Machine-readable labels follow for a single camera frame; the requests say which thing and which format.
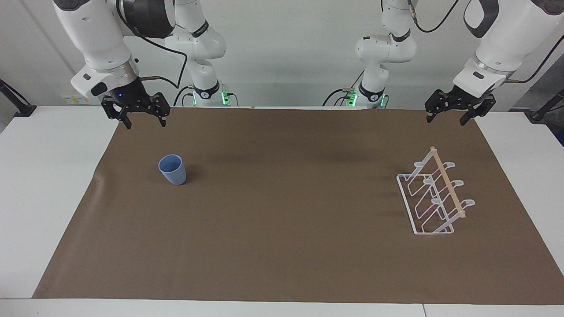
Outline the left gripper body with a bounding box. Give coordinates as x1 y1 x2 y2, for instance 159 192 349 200
449 85 484 109

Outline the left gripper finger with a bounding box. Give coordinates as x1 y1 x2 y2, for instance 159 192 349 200
424 89 455 124
459 96 497 127

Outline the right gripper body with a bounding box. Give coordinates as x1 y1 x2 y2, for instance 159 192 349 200
107 77 153 111

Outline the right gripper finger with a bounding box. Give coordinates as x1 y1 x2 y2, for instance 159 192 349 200
102 97 133 130
140 92 171 129

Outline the blue plastic cup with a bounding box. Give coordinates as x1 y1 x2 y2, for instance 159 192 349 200
158 154 187 186

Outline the black stand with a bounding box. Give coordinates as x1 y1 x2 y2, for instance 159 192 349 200
528 88 564 123
0 79 37 118

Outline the black cable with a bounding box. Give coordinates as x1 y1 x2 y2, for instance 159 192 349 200
132 31 189 89
322 70 366 107
506 33 564 85
173 85 196 107
407 0 461 34

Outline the white wire cup holder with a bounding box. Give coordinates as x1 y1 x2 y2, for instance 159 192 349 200
397 146 476 236

